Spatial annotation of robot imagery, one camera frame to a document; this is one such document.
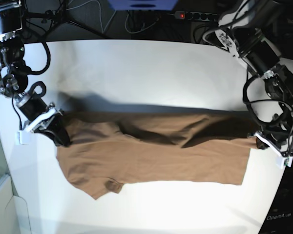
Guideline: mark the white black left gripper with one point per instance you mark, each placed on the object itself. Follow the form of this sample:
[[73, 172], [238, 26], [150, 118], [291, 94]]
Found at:
[[276, 134]]

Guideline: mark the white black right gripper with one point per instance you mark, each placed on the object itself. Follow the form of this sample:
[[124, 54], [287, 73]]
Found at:
[[43, 118]]

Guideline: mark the brown T-shirt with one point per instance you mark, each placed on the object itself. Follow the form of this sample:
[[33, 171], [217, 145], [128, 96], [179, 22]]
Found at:
[[109, 150]]

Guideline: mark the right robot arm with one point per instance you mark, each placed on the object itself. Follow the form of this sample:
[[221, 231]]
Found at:
[[14, 72]]

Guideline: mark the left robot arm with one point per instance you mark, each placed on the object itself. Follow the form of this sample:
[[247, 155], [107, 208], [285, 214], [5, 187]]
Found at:
[[251, 32]]

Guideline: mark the black OpenArm box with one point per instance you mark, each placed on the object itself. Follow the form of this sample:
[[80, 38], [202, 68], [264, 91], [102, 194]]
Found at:
[[279, 219]]

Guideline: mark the white foam board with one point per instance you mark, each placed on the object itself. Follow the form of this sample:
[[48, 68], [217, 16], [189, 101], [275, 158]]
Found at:
[[14, 217]]

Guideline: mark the black tripod stand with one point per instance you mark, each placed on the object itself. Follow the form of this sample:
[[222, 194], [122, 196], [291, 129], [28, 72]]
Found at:
[[59, 17]]

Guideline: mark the blue plastic object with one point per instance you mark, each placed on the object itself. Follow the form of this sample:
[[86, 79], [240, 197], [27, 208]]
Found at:
[[142, 4]]

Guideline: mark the black power strip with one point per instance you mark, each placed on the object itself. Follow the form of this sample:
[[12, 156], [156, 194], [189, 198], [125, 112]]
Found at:
[[196, 16]]

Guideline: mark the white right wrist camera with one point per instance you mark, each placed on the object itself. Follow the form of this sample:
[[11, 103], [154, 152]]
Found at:
[[22, 137]]

